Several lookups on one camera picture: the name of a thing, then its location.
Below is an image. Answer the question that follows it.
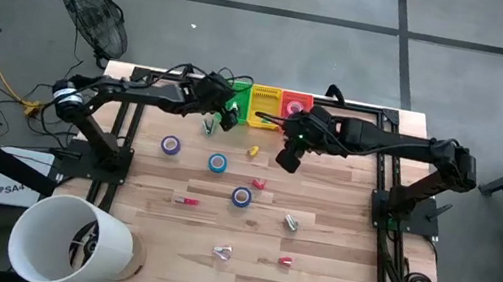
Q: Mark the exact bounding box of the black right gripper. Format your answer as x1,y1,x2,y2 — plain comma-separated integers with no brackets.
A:
274,103,338,180

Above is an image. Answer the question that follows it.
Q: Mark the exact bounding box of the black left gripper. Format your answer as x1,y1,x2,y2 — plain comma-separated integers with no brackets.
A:
180,69,246,134

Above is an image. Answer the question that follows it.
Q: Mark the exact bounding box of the light blue tape roll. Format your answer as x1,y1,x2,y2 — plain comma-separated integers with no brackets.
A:
205,151,230,175

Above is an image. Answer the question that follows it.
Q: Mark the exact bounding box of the grey staple remover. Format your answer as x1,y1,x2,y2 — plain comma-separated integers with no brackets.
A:
282,213,301,233

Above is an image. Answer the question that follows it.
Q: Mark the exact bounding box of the dark blue tape roll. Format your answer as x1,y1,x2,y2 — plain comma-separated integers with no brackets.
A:
229,185,255,211

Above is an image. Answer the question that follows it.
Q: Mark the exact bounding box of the slim red stapler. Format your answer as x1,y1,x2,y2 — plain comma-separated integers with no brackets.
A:
173,194,201,208

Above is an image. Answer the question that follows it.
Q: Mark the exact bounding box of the teal staple remover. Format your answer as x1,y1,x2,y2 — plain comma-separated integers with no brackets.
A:
200,116,218,137

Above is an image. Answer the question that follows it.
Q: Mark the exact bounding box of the purple tape roll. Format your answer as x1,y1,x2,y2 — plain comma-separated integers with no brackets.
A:
158,133,183,158

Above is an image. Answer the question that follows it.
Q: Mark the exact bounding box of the green plastic basket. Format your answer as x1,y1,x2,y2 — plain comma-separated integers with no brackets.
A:
221,80,254,127

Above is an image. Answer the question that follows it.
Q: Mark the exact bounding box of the yellow plastic basket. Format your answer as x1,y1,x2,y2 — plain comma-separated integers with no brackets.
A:
245,83,286,132

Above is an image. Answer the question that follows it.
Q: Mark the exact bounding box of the orange-red plastic basket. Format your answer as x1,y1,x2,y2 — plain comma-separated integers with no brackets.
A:
277,89,316,124

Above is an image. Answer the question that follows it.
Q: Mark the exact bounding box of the black floor fan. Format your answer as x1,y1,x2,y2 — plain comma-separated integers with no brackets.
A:
44,0,136,72

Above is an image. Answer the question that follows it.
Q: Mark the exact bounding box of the white cylindrical lampshade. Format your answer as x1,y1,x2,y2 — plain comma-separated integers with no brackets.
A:
2,186,142,282

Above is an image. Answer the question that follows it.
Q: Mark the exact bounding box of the white cardboard box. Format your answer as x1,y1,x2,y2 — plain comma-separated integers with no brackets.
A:
0,144,57,213

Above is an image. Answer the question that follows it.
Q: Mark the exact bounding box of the black metal beam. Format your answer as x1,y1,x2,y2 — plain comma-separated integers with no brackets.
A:
0,126,67,199

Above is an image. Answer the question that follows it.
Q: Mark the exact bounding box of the black clamp handle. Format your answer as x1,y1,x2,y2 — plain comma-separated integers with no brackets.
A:
323,82,350,102
178,61,197,81

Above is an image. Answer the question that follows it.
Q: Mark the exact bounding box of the black table frame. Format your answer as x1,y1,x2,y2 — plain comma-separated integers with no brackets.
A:
71,59,477,282

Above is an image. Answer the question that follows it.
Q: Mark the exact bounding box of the black lever handle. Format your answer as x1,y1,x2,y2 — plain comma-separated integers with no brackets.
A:
424,198,454,225

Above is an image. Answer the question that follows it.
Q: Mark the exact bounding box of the yellow floor cable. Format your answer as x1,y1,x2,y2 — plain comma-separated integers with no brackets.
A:
0,51,51,119

